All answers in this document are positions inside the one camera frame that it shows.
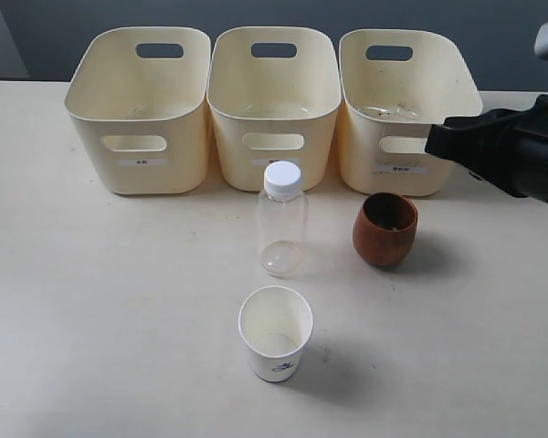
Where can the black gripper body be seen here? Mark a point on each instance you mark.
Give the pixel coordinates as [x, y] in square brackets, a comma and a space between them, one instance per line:
[532, 134]

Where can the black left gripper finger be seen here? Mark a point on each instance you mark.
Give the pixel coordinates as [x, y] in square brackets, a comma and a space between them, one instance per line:
[484, 142]

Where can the brown wooden cup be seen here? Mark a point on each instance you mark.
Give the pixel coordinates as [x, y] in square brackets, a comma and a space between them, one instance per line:
[385, 229]

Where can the clear plastic bottle white cap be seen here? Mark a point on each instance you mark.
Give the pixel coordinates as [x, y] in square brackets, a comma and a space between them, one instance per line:
[282, 218]

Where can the white paper cup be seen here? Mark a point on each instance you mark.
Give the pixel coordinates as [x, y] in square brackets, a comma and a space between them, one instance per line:
[275, 323]

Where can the right cream plastic bin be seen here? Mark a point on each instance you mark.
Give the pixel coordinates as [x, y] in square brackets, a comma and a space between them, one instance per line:
[396, 84]

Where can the cream plastic bin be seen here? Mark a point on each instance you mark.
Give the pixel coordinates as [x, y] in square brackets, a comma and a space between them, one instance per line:
[274, 94]
[138, 103]
[396, 84]

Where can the middle cream plastic bin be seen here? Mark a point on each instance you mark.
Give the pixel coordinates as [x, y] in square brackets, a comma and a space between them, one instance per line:
[274, 94]

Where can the left cream plastic bin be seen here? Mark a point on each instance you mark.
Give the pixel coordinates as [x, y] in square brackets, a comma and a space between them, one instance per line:
[138, 103]

